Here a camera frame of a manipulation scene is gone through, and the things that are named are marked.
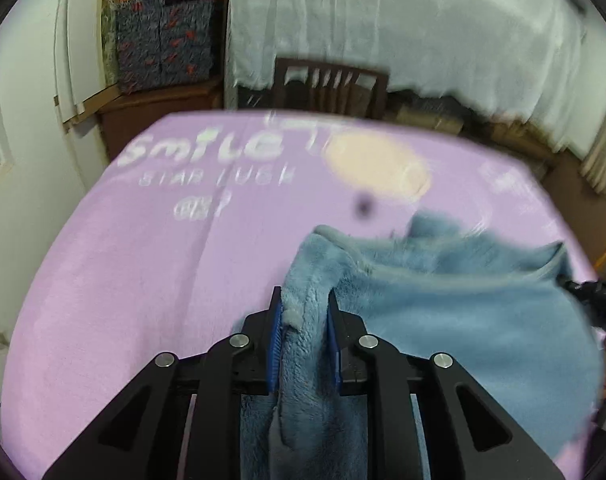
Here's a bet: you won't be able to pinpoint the blue fleece jacket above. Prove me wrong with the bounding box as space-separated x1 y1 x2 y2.
241 212 604 479

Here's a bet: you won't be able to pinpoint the purple smile bed sheet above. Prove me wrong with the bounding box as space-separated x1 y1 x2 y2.
0 112 592 479

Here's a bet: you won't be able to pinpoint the white lace cloth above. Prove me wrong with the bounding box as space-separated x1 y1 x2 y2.
229 0 585 143

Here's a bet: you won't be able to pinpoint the low brown wooden cabinet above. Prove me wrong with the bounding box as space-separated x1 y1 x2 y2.
98 79 222 160

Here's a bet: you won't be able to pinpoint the dark wooden chair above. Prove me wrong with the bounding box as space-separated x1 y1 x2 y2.
271 56 390 120

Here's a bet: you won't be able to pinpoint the white leaning board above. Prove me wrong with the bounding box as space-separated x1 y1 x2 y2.
53 0 120 127

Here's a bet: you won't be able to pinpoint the blue patterned storage boxes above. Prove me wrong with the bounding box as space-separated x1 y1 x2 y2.
116 0 222 93

